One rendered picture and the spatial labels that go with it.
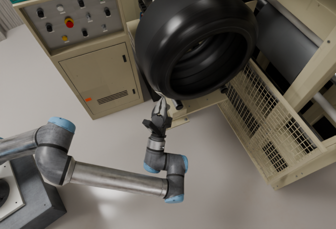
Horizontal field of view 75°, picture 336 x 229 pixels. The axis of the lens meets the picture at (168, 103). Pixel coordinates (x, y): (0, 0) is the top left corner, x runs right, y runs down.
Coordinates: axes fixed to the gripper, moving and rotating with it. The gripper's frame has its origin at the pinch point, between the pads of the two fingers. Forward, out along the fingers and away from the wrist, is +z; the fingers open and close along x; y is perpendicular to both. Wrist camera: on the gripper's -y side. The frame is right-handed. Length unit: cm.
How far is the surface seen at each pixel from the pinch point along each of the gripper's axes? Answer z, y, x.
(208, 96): 4.9, 38.4, 6.7
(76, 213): -108, 21, -76
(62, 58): 11, -5, -84
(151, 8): 36.6, -18.4, -0.7
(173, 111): -6.9, 16.7, -2.9
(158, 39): 23.7, -20.8, 7.9
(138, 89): -2, 69, -78
